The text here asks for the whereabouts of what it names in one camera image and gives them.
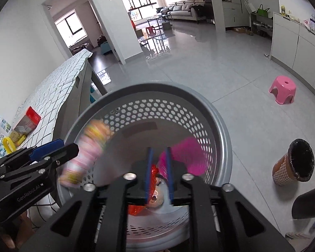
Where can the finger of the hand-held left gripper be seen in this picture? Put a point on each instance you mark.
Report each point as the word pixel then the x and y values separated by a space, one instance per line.
pixel 48 147
pixel 65 151

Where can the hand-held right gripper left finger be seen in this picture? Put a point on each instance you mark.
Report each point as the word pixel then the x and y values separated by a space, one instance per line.
pixel 150 173

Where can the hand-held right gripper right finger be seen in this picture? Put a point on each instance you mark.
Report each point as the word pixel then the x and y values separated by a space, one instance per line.
pixel 169 173

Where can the pink snack wrapper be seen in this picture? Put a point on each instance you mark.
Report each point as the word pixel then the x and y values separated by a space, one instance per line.
pixel 86 152

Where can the round brown plush toy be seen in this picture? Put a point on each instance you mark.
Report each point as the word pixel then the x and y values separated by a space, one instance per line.
pixel 158 197

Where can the pink mesh scoop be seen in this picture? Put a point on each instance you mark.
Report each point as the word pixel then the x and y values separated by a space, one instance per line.
pixel 194 155

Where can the red plastic bag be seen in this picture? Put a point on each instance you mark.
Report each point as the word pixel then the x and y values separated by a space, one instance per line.
pixel 135 210

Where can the grey perforated basket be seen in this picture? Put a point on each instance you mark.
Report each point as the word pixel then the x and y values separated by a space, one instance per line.
pixel 147 92

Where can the long red box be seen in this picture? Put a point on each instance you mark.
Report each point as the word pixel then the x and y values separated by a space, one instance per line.
pixel 32 116

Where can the yellow-rimmed container lid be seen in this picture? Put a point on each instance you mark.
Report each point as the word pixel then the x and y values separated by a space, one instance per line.
pixel 8 143

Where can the white jar with blue lid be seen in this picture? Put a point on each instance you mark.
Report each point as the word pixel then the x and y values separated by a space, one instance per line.
pixel 1 126

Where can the white checked tablecloth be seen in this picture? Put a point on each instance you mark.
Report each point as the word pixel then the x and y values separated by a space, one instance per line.
pixel 57 89

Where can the checked bin with black liner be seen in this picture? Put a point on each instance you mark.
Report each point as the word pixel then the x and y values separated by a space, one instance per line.
pixel 283 170

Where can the bedroom window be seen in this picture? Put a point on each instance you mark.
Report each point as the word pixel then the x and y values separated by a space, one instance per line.
pixel 71 25

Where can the pink plastic stool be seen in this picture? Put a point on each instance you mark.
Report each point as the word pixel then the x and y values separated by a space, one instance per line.
pixel 283 89

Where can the small red stool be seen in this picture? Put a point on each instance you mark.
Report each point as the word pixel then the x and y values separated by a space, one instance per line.
pixel 150 31

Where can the dark cylinder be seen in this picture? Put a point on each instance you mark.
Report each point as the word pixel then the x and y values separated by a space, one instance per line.
pixel 308 202

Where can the small grey box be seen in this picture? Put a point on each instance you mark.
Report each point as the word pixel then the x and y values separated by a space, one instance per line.
pixel 167 25

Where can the glass coffee table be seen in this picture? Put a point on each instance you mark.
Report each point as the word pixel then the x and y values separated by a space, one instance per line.
pixel 160 22

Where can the grey sofa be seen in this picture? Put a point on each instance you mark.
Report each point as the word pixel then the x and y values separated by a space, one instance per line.
pixel 183 10

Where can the balcony window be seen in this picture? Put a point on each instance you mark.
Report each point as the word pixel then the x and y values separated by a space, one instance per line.
pixel 136 2

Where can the shoe rack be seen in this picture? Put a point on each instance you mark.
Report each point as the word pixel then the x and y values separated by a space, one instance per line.
pixel 261 26

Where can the white sideboard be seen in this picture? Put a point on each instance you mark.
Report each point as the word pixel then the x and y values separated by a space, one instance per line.
pixel 291 47

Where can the white shelf cabinet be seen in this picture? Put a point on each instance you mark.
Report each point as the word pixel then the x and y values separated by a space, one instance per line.
pixel 232 5

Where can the green bag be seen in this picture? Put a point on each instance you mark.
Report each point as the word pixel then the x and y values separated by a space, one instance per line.
pixel 263 11

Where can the grey table frame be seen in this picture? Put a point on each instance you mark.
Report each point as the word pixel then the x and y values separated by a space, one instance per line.
pixel 81 84

